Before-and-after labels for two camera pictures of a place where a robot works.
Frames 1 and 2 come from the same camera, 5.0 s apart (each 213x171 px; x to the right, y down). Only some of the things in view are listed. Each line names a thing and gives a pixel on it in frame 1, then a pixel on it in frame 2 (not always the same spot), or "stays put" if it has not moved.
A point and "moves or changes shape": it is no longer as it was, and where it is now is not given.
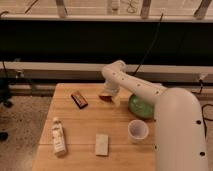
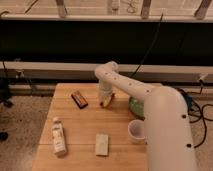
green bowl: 140,108 stays put
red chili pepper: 106,98 moves or changes shape
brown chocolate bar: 79,99 stays put
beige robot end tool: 117,100 to 106,99
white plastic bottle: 58,138 stays put
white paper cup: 138,131 stays put
